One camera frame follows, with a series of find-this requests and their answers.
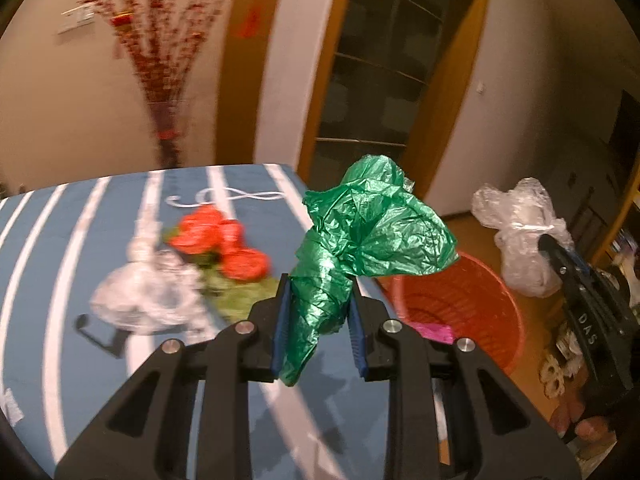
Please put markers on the small white plastic bag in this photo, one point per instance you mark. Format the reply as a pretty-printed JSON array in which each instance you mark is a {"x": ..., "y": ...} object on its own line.
[{"x": 145, "y": 295}]

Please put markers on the wooden door frame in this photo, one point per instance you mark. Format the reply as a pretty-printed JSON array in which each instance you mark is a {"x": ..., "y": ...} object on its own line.
[{"x": 445, "y": 110}]

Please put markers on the blue white striped tablecloth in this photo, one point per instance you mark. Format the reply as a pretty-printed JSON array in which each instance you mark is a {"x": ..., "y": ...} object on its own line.
[{"x": 60, "y": 270}]

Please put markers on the orange plastic waste basket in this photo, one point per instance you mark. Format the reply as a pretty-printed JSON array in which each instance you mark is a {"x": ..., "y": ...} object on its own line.
[{"x": 480, "y": 305}]

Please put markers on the pink plastic bag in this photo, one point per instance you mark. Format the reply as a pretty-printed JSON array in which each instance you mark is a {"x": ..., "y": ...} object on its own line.
[{"x": 435, "y": 332}]

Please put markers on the person's right hand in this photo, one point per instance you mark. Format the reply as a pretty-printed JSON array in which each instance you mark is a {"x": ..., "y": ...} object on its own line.
[{"x": 592, "y": 427}]

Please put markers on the glass panel door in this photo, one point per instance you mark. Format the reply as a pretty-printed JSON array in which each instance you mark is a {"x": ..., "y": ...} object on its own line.
[{"x": 370, "y": 85}]

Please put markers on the white wall socket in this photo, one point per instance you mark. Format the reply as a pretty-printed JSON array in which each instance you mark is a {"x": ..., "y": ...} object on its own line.
[{"x": 67, "y": 24}]

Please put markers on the green plastic bag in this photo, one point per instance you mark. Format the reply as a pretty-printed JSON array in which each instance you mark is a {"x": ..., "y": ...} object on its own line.
[{"x": 370, "y": 230}]

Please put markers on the artificial red flowers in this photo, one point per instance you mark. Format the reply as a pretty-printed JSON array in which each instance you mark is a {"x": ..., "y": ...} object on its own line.
[{"x": 240, "y": 300}]

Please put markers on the red tassel wall ornament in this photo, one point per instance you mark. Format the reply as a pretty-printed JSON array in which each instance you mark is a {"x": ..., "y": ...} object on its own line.
[{"x": 250, "y": 22}]

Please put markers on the large translucent plastic bag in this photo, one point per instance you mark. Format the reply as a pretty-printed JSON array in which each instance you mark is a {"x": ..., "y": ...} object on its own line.
[{"x": 520, "y": 265}]

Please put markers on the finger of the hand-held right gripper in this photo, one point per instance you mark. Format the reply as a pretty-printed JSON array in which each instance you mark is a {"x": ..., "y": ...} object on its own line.
[{"x": 560, "y": 255}]

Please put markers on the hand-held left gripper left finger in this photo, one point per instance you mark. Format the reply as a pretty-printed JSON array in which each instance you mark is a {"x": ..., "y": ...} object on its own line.
[{"x": 281, "y": 330}]

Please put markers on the wooden wall trim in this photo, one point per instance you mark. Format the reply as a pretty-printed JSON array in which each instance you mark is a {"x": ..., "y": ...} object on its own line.
[{"x": 235, "y": 110}]

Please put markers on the red berry branches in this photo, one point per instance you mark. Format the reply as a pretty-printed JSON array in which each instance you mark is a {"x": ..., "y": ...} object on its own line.
[{"x": 160, "y": 70}]

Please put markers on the white double wall switch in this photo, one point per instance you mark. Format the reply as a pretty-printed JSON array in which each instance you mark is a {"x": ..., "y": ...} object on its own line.
[{"x": 85, "y": 12}]

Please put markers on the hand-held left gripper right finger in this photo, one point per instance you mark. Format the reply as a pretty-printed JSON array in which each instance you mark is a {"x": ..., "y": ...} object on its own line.
[{"x": 357, "y": 340}]

